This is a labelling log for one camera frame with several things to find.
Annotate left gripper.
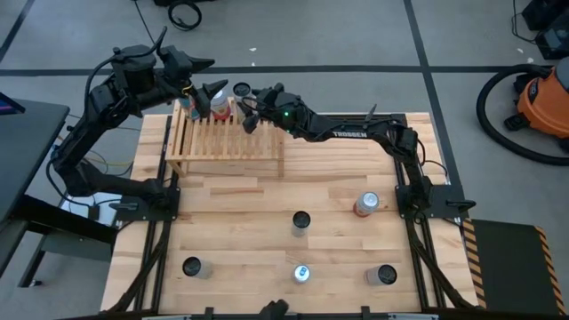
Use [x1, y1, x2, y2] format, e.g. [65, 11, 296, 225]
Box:
[157, 44, 229, 119]

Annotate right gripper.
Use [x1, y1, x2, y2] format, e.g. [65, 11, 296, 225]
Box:
[236, 82, 312, 135]

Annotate white Celsius can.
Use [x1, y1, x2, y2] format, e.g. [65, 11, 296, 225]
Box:
[232, 81, 254, 125]
[181, 256, 213, 279]
[365, 264, 398, 286]
[292, 210, 312, 237]

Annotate pink white Spindrift can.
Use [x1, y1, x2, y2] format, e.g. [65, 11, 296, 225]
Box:
[353, 190, 381, 218]
[210, 88, 232, 122]

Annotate blue silver Red Bull can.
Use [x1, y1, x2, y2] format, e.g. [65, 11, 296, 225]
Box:
[293, 264, 312, 284]
[180, 95, 201, 122]

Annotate wooden slatted shelf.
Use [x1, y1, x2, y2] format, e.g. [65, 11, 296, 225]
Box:
[164, 96, 285, 179]

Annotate white box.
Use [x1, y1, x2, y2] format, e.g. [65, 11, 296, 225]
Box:
[60, 191, 117, 223]

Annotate black desk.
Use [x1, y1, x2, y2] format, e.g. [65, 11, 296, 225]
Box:
[0, 92, 119, 288]

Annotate small black rounded object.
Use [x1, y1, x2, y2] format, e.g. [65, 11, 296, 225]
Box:
[259, 299, 291, 320]

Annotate monitor with blue screen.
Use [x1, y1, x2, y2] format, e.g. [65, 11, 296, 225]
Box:
[0, 92, 27, 116]

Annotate orange shop vacuum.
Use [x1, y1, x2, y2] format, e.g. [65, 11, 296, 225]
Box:
[476, 64, 569, 167]
[504, 57, 569, 152]

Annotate black hazard-striped floor mat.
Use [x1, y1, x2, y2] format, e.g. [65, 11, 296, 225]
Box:
[461, 218, 568, 316]

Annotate black equipment cases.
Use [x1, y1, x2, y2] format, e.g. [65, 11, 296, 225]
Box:
[520, 0, 569, 61]

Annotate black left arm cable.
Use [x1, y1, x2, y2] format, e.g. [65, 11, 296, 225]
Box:
[83, 25, 169, 108]

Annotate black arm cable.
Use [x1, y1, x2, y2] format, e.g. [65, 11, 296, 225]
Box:
[417, 137, 449, 179]
[83, 25, 169, 108]

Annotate coiled black cable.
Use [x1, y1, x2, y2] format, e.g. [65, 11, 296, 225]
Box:
[167, 1, 204, 32]

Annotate long black floor cable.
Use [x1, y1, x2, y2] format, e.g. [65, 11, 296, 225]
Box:
[132, 0, 156, 44]

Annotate black aluminium table frame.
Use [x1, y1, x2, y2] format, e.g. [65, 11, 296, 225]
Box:
[106, 113, 479, 320]

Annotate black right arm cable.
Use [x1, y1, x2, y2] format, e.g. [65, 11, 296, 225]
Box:
[417, 137, 449, 179]

